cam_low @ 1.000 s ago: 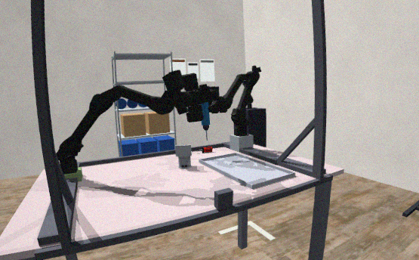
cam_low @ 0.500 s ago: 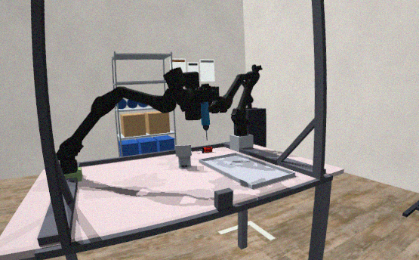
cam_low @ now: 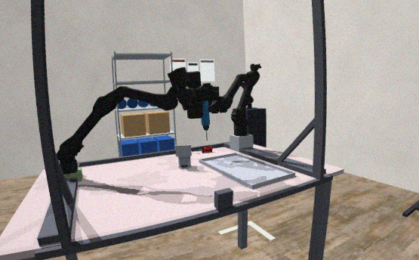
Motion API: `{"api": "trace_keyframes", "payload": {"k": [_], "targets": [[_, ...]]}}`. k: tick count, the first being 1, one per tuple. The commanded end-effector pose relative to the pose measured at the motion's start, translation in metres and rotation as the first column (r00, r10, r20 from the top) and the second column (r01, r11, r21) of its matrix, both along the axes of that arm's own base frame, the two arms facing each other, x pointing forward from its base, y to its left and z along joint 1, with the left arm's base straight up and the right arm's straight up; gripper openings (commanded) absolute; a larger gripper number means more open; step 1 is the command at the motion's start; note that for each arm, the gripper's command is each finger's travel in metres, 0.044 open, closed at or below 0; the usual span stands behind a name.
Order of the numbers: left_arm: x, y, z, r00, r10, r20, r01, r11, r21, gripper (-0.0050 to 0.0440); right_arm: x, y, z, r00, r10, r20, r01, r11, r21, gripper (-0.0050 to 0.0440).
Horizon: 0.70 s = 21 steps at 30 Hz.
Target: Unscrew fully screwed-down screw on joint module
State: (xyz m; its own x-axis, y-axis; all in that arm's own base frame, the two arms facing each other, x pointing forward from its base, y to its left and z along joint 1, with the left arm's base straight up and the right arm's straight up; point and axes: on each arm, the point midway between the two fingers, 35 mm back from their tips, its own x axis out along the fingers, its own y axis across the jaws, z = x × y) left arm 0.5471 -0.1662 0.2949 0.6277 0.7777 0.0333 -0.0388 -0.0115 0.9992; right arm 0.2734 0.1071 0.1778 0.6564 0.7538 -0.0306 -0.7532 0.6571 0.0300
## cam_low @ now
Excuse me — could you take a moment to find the red screwdriver handle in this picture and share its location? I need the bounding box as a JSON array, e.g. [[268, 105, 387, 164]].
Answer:
[[196, 147, 212, 153]]

